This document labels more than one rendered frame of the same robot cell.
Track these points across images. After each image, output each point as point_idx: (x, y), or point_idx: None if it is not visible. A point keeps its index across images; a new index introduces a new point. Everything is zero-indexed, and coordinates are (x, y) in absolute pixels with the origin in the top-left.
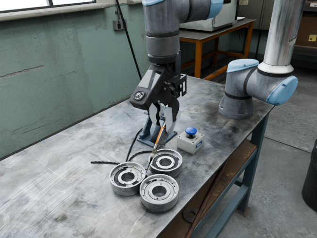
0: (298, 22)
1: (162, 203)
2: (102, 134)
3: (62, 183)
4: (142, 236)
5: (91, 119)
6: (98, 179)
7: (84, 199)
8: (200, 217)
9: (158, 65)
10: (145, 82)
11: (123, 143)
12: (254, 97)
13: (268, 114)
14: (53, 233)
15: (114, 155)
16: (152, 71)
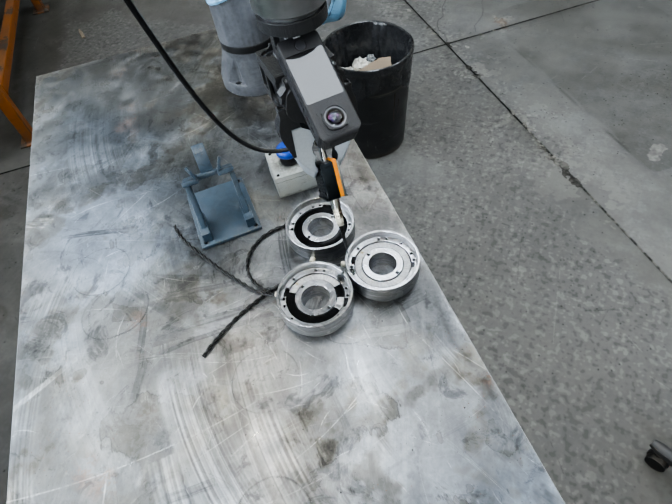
0: None
1: (418, 268)
2: (122, 306)
3: (227, 433)
4: (442, 328)
5: (32, 313)
6: (268, 356)
7: (306, 397)
8: None
9: (296, 36)
10: (313, 87)
11: (193, 277)
12: None
13: None
14: (354, 474)
15: (217, 306)
16: (298, 56)
